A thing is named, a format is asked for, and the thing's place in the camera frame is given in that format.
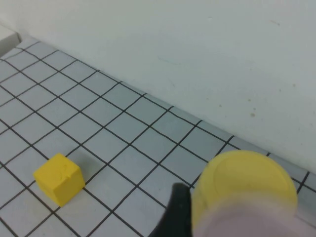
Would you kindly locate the yellow cup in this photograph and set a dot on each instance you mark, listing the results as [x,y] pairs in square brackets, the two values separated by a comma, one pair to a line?
[247,182]

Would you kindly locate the yellow cube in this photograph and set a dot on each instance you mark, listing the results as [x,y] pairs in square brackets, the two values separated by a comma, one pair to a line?
[60,181]

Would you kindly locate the white ledge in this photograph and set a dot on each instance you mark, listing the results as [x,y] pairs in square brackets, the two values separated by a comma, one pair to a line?
[7,39]

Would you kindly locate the grid-patterned tablecloth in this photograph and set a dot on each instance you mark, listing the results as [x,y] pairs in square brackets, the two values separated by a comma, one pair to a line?
[123,128]

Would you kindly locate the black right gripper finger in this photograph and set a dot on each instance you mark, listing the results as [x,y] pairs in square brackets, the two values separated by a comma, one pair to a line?
[177,212]

